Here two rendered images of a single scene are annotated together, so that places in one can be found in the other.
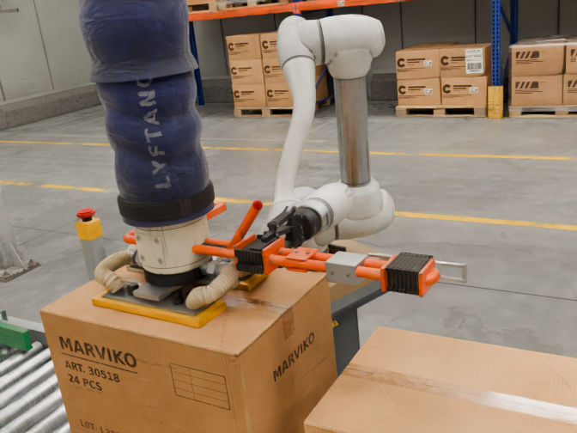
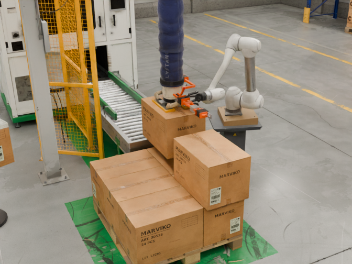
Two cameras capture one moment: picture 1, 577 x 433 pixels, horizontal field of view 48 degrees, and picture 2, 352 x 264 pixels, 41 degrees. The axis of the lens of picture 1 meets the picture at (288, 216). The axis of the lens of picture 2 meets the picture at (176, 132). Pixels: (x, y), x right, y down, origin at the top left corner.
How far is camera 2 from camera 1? 298 cm
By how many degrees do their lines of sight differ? 31
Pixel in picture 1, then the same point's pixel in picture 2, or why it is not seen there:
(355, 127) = (248, 73)
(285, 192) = (211, 87)
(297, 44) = (230, 43)
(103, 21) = (160, 38)
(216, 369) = (163, 122)
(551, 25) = not seen: outside the picture
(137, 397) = (153, 125)
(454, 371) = (212, 141)
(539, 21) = not seen: outside the picture
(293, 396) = not seen: hidden behind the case
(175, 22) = (175, 41)
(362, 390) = (190, 138)
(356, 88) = (249, 61)
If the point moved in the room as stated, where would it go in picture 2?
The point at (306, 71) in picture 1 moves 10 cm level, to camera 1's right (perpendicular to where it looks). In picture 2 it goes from (229, 53) to (238, 54)
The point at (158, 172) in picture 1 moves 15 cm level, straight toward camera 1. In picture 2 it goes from (166, 74) to (160, 78)
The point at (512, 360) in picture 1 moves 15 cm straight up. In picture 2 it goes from (227, 144) to (228, 128)
